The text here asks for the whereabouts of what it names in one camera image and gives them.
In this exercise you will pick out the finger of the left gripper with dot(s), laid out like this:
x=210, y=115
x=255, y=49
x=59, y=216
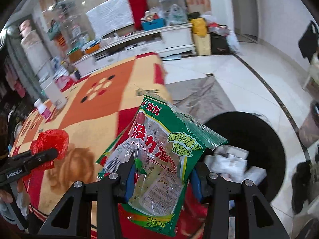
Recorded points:
x=22, y=164

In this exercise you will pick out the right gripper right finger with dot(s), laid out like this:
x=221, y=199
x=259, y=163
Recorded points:
x=254, y=217

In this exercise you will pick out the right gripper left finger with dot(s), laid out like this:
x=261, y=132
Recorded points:
x=71, y=217

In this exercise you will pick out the red plastic bag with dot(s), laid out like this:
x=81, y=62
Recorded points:
x=53, y=138

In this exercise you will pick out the green seaweed snack bag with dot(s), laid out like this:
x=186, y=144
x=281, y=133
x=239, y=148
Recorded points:
x=166, y=144

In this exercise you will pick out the white paper towel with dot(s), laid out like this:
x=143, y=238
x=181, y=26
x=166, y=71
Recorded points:
x=231, y=163

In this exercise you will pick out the black trash bin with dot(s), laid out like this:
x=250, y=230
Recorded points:
x=249, y=132

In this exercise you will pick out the person left hand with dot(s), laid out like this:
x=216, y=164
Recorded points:
x=5, y=196

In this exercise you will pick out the white pink small bottle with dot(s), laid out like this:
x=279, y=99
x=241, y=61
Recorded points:
x=42, y=109

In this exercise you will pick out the patterned red orange blanket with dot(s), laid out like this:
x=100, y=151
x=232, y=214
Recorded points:
x=99, y=111

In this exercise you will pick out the tall white thermos bottle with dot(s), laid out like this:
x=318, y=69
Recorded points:
x=52, y=91

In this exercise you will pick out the grey patterned rug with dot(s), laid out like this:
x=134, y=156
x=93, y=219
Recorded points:
x=202, y=98

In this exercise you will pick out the grey waste basket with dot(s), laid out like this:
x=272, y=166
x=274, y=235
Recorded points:
x=308, y=132

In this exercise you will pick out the black shopping bag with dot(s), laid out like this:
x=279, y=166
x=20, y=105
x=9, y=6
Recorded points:
x=219, y=45

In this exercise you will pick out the beige paper shopping bag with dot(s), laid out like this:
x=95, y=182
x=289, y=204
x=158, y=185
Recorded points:
x=202, y=44

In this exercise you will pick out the white TV cabinet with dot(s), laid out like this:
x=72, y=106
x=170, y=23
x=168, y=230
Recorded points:
x=164, y=41

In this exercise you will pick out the yellow plastic bag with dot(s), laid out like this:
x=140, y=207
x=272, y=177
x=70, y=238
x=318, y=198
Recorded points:
x=199, y=27

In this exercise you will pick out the blue storage basket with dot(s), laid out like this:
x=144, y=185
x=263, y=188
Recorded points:
x=155, y=24

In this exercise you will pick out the black hanging bag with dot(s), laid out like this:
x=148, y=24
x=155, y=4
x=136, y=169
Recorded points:
x=308, y=43

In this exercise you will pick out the white cloth covered television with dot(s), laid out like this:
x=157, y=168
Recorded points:
x=110, y=16

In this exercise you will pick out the red cushion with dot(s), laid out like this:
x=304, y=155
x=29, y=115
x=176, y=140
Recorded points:
x=138, y=8

